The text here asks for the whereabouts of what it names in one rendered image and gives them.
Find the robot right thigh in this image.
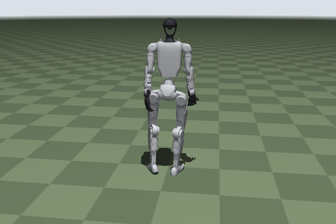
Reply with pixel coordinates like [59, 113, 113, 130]
[172, 91, 188, 139]

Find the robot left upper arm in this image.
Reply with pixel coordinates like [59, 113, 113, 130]
[146, 42, 158, 74]

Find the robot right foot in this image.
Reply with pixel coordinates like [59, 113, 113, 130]
[171, 163, 184, 176]

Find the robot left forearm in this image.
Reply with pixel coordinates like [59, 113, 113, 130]
[143, 66, 152, 95]

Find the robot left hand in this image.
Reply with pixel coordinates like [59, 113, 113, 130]
[144, 90, 154, 112]

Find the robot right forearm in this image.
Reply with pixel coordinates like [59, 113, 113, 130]
[186, 67, 195, 95]

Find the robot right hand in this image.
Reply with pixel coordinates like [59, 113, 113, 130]
[187, 91, 199, 106]

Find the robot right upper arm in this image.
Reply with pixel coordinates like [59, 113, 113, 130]
[181, 43, 192, 74]

